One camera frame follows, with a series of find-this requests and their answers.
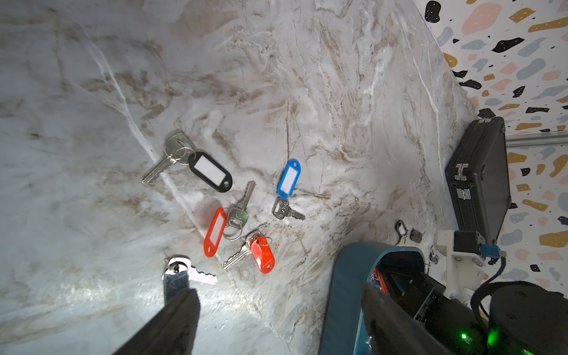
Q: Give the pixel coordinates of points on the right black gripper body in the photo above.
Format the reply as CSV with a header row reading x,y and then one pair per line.
x,y
420,296

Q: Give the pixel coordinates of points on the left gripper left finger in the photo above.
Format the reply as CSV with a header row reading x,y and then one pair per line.
x,y
171,331

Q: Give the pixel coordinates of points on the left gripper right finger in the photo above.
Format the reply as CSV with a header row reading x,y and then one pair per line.
x,y
392,330

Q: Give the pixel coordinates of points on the teal plastic storage box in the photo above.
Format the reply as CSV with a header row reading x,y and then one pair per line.
x,y
344,329

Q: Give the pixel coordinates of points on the silver metal tag key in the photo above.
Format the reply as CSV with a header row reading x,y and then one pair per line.
x,y
178,274

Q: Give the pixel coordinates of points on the solid black tag key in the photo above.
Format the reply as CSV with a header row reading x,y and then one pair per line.
x,y
416,236

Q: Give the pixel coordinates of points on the red white label tag key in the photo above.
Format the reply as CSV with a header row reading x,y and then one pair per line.
x,y
228,224

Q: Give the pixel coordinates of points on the blue tag key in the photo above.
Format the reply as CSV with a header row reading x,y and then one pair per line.
x,y
281,208

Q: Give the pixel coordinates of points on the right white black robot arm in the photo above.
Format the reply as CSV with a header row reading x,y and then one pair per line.
x,y
518,318

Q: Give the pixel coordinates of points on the black hard case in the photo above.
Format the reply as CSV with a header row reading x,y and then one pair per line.
x,y
478,178

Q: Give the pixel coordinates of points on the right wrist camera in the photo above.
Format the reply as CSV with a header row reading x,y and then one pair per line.
x,y
466,255

